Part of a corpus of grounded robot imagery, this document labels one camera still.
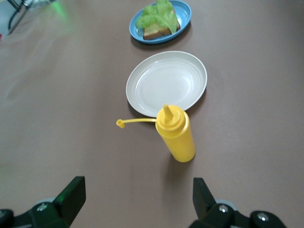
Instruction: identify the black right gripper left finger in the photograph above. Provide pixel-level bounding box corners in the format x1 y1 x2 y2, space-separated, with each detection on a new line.
0 175 86 228

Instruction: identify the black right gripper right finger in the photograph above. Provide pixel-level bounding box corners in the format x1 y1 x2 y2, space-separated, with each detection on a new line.
190 177 289 228

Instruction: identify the brown bread slice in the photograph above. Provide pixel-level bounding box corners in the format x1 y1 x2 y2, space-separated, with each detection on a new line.
142 9 181 40

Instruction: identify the green lettuce leaf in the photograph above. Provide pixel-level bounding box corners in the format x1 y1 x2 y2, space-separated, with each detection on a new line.
135 0 181 34

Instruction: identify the beige round plate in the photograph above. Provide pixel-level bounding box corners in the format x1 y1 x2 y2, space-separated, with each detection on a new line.
125 51 208 118

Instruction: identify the blue round plate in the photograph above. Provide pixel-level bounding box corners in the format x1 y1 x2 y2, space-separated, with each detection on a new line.
129 0 192 45

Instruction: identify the yellow squeeze bottle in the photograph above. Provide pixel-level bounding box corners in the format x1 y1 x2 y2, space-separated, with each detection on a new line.
116 103 196 163

